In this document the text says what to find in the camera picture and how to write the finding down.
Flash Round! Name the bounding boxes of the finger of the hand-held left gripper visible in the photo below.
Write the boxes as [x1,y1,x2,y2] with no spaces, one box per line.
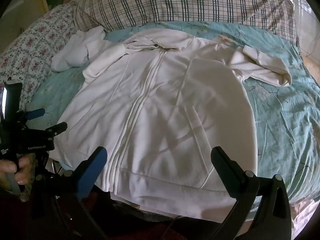
[45,121,68,138]
[25,108,46,120]

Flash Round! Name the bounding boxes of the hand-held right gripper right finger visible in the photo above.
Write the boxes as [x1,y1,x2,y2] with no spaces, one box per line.
[211,146,292,240]

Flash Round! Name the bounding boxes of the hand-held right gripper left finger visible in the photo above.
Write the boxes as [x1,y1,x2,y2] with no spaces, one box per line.
[31,146,108,240]

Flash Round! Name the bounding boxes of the person's left hand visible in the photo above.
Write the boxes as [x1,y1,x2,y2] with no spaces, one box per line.
[0,154,38,188]

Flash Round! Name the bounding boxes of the person's red clothing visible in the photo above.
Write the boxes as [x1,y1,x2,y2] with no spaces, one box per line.
[0,187,225,240]

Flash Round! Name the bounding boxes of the floral pillow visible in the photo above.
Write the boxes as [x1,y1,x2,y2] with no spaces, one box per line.
[0,4,84,110]

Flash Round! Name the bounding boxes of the teal floral bed sheet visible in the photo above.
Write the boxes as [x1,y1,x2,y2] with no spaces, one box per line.
[27,20,320,205]

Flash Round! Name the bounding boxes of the plaid pillow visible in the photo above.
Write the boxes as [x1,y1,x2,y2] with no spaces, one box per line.
[74,0,300,43]

